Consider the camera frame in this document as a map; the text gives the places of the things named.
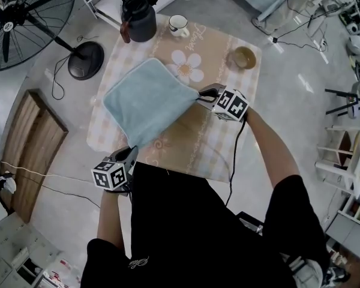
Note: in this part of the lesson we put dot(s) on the person's right forearm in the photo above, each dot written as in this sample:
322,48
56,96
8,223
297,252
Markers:
273,148

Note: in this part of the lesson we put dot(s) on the wooden step platform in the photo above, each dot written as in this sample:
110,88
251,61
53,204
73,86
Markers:
33,154

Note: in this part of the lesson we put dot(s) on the white power strip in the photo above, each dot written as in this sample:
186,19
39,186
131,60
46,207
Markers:
322,43

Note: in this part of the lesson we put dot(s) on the black belt device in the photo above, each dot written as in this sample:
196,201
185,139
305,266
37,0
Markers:
250,222

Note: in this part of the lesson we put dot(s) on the scattered red white packets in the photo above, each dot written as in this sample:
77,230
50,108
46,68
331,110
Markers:
63,271

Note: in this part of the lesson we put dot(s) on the black chair grey seat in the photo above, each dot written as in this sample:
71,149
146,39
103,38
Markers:
345,100

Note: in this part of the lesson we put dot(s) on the grey shoulder pack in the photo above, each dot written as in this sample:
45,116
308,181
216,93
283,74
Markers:
307,273

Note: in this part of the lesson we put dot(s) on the white locker cabinet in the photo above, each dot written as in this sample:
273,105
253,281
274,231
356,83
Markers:
15,244

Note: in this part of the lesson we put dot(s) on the white enamel mug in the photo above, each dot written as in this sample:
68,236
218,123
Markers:
177,25

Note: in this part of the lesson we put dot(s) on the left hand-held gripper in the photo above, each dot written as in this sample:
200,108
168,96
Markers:
111,175

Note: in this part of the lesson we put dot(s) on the large black pedestal fan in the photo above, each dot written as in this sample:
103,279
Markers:
18,22

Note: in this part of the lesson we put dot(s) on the person's left forearm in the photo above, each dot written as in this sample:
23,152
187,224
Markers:
111,220

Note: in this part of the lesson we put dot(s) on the white storage shelving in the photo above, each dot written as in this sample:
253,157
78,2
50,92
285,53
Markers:
357,208

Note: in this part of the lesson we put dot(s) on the light blue towel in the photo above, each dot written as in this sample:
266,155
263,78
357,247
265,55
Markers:
147,100

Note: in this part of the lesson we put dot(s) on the black thermos jug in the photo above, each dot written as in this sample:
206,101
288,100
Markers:
141,22

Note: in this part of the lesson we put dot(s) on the grey metal cabinet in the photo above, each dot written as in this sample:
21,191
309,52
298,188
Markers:
348,238

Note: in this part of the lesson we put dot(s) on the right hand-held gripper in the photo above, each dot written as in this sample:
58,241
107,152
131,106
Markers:
231,105

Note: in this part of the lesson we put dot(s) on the tan bowl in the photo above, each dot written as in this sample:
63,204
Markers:
245,58

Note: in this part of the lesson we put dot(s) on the wooden chair brown seat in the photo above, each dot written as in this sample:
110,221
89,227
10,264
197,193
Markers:
345,144

